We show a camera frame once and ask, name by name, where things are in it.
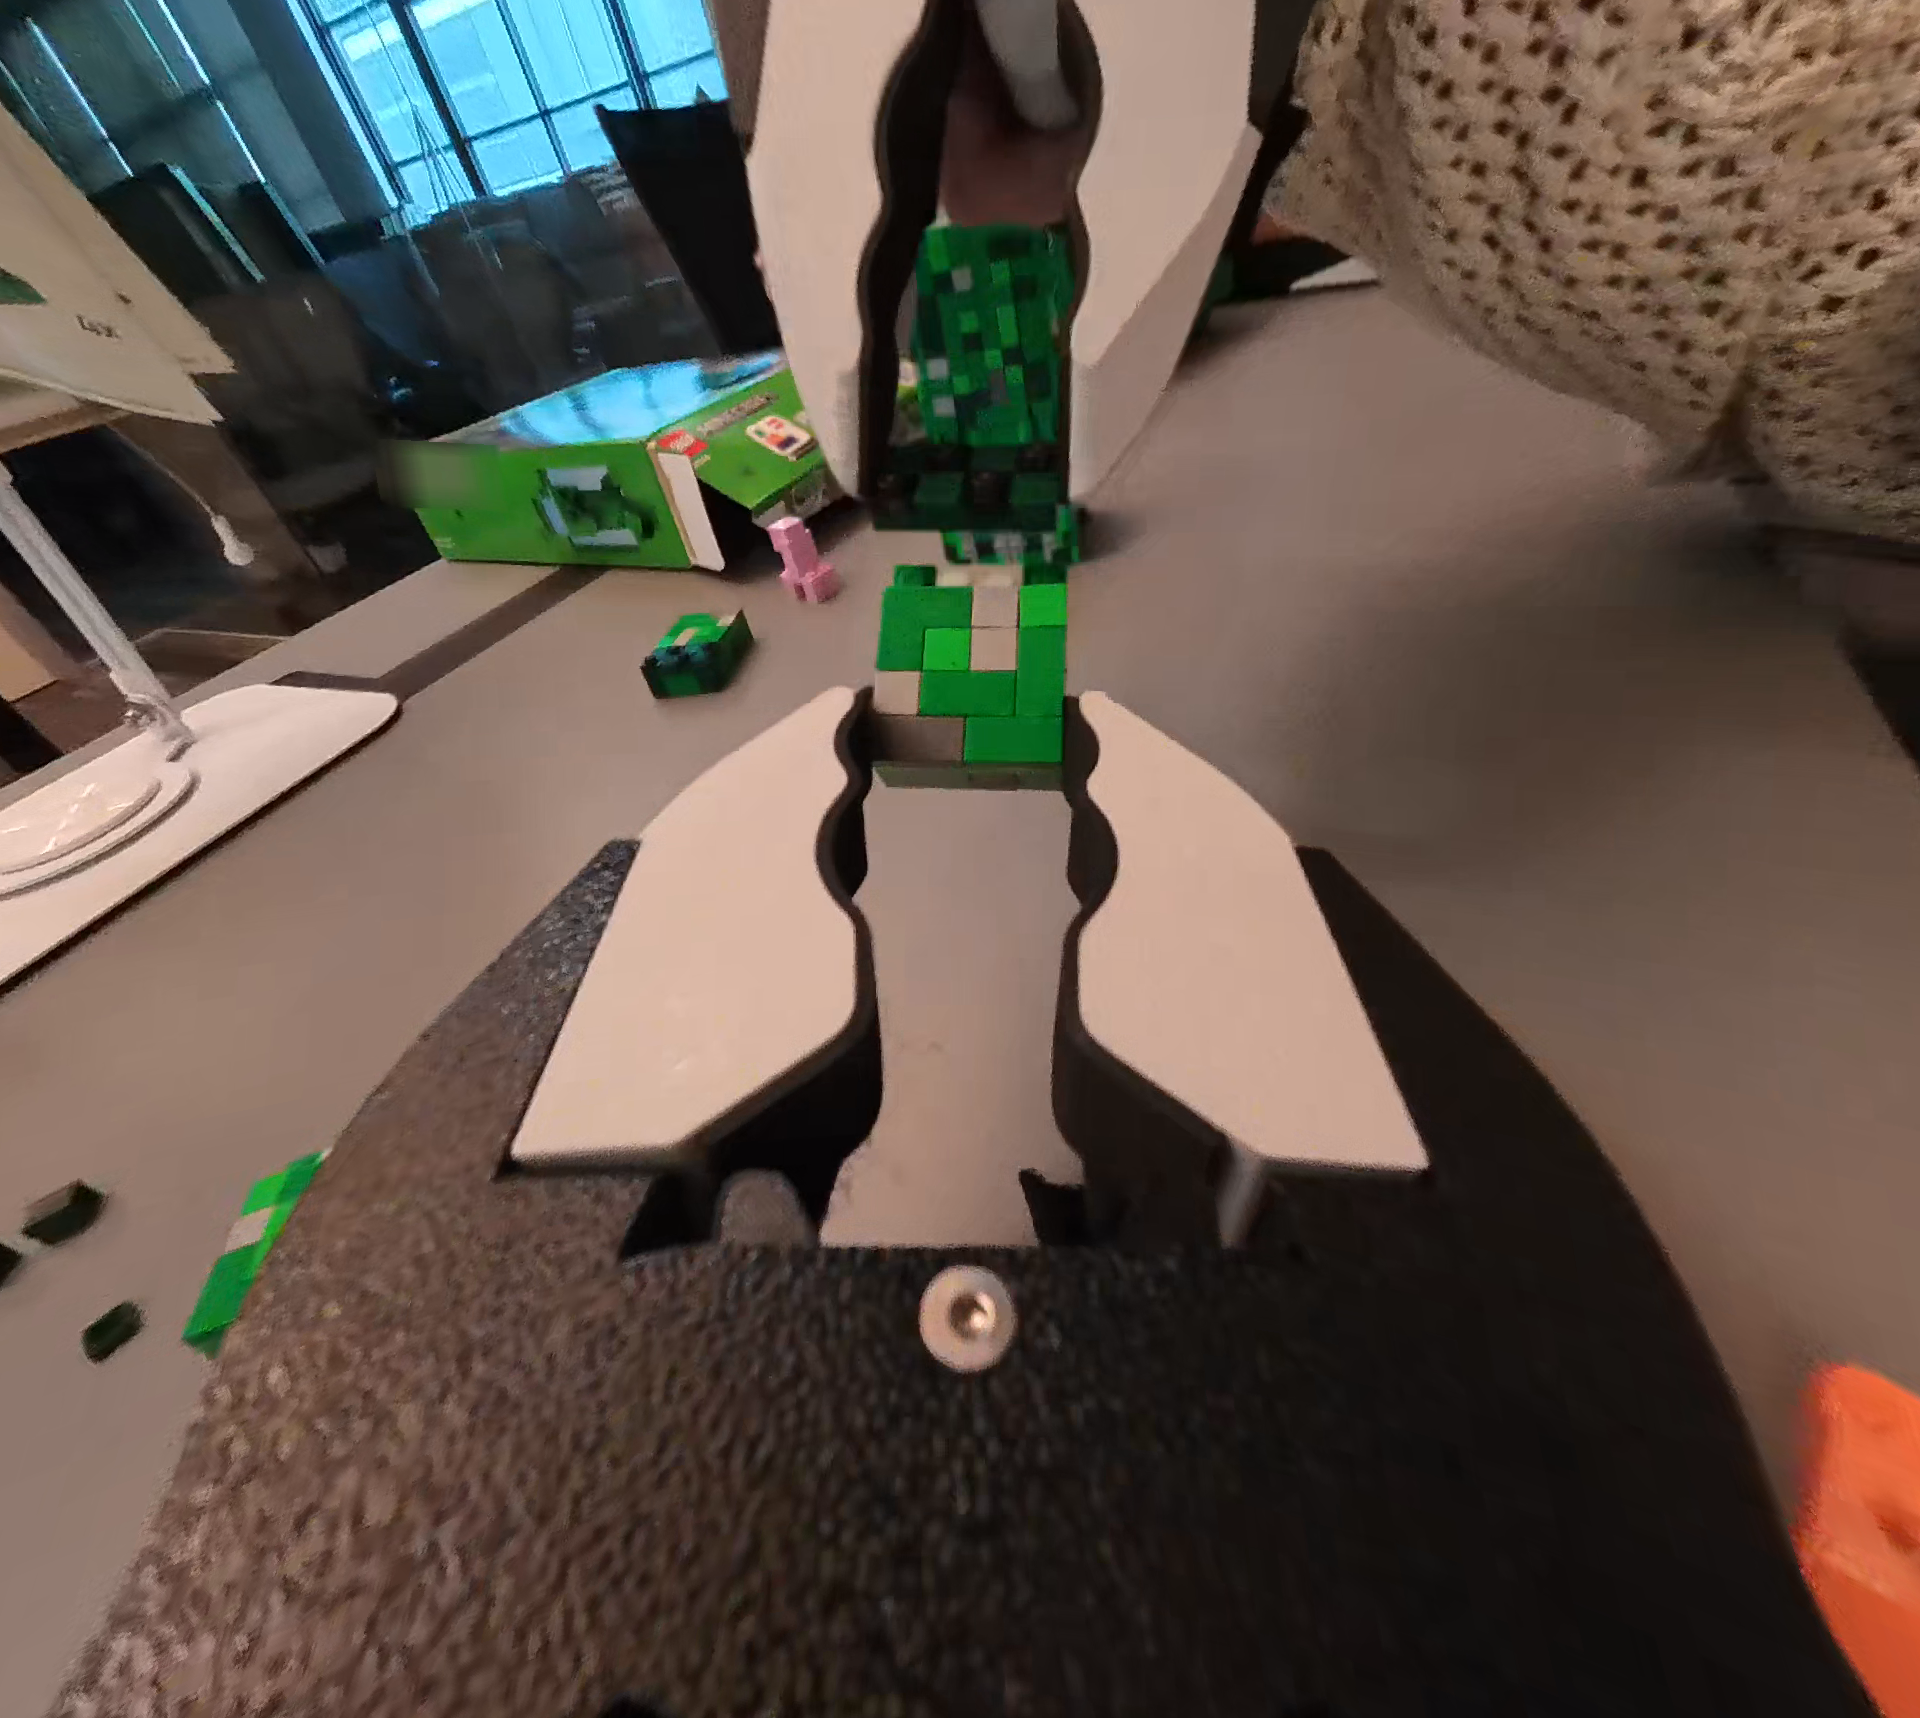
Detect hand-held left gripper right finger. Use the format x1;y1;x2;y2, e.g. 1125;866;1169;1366
1053;687;1434;1250

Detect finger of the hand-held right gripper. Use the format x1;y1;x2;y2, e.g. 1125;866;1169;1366
743;0;944;506
1063;0;1272;508

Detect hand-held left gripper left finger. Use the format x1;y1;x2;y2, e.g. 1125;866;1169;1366
510;687;881;1219

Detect green pixel lego creeper body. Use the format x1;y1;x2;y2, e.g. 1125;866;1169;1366
870;223;1086;566

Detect green lego leg block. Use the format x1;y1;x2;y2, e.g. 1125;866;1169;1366
182;1148;329;1358
872;562;1070;790

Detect person's right forearm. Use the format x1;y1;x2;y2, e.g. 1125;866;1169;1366
1265;0;1920;551

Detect green lego block dark studs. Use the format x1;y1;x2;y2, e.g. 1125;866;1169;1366
642;608;755;701

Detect pink lego pig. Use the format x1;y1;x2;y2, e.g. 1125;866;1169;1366
764;518;842;607

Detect green lego set box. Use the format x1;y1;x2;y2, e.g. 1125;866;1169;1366
382;352;842;576

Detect black panel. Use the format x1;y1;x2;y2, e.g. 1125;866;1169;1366
596;98;781;356

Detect white desk lamp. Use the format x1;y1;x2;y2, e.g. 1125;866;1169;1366
0;458;400;987

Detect white poster board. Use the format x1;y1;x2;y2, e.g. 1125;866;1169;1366
0;105;234;430

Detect orange brick separator tool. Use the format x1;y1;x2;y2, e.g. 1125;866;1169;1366
1792;1364;1920;1718

